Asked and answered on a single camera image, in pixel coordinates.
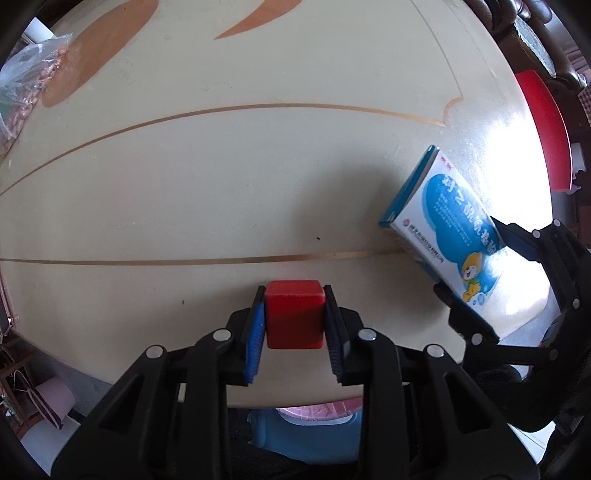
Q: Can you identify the small red cube box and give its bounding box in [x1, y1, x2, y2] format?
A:
[264, 280, 325, 350]

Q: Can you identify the blue white medicine box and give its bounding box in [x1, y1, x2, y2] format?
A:
[379, 145, 505, 311]

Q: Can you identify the pink lined trash bin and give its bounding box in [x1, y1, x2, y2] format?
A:
[277, 397, 363, 422]

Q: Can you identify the blue plastic container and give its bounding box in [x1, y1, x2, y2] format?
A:
[247, 409, 362, 464]

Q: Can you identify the red plastic stool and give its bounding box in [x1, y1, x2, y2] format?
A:
[515, 70, 573, 192]

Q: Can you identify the teal armchair seat cover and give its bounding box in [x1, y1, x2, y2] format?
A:
[514, 17, 556, 78]

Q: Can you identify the brown leather armchair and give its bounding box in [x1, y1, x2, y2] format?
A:
[465, 0, 587, 95]

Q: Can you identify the plastic bag of peanuts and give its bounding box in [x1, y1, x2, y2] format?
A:
[1, 34, 72, 159]

